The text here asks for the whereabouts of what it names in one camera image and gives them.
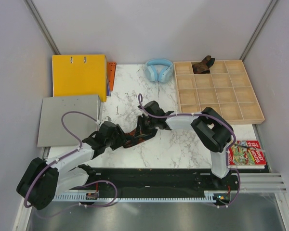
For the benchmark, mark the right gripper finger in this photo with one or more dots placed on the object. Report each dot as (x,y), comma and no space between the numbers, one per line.
(144,135)
(143,123)

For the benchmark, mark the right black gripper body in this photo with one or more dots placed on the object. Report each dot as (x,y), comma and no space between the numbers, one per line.
(153,120)

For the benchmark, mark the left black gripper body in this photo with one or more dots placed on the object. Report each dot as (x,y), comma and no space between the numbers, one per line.
(108,141)

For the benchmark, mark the black orange floral tie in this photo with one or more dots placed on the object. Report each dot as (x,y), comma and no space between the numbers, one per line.
(131,140)

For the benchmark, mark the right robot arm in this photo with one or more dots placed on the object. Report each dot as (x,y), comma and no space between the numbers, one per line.
(213,131)

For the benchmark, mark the light blue headphones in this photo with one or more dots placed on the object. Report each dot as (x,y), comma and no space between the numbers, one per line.
(159,70)

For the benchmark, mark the purple notebook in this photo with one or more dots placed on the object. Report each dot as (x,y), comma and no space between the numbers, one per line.
(108,91)

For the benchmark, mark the orange perforated board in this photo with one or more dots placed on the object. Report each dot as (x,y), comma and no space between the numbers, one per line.
(111,69)

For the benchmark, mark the brown rolled tie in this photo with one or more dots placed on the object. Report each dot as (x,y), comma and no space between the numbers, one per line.
(204,66)

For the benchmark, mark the wooden compartment tray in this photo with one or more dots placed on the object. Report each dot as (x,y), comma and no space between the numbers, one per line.
(226,88)

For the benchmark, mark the red treehouse book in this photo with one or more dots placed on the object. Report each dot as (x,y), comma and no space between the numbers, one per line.
(247,155)

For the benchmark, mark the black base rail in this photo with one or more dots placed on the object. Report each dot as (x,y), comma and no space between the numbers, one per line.
(141,183)

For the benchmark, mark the yellow ring binder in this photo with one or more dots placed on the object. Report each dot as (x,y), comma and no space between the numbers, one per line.
(76,75)

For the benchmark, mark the white cable duct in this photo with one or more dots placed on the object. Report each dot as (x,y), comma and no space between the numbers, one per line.
(90,197)

